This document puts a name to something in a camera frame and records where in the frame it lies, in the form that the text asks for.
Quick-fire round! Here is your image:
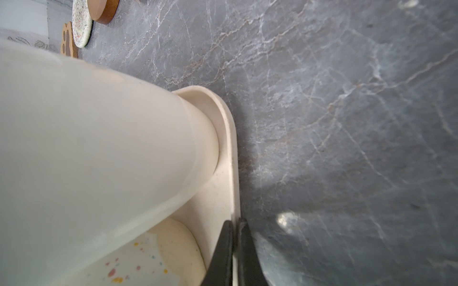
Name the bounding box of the cork paw print coaster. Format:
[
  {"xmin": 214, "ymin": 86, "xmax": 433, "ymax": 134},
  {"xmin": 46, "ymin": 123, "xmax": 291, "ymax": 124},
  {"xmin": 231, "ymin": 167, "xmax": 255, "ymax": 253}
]
[{"xmin": 60, "ymin": 21, "xmax": 78, "ymax": 58}]

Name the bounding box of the white mug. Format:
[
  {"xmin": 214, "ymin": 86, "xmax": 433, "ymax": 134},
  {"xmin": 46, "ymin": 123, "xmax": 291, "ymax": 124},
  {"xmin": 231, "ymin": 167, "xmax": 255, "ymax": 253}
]
[{"xmin": 1, "ymin": 40, "xmax": 219, "ymax": 286}]

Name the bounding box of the brown round wooden coaster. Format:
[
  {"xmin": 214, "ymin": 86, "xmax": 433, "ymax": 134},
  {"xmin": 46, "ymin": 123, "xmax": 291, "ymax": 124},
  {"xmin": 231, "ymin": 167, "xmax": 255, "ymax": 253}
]
[{"xmin": 87, "ymin": 0, "xmax": 119, "ymax": 25}]

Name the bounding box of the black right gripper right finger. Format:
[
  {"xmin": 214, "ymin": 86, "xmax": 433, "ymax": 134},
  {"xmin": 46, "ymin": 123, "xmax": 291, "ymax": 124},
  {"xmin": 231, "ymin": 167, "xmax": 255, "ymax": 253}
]
[{"xmin": 237, "ymin": 219, "xmax": 268, "ymax": 286}]

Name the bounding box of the white grey round coaster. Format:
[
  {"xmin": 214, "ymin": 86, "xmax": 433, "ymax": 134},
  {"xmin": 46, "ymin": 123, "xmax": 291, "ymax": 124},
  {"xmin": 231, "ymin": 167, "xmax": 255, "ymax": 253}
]
[{"xmin": 72, "ymin": 0, "xmax": 93, "ymax": 48}]

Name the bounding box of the beige plastic tray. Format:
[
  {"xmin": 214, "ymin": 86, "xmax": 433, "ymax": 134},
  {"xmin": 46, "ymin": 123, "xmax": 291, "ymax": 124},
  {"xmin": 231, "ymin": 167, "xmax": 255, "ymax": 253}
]
[{"xmin": 53, "ymin": 85, "xmax": 242, "ymax": 286}]

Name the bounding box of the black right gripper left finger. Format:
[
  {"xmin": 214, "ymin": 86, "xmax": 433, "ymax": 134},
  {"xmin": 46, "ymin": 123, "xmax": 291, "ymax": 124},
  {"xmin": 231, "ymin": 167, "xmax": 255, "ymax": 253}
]
[{"xmin": 201, "ymin": 220, "xmax": 234, "ymax": 286}]

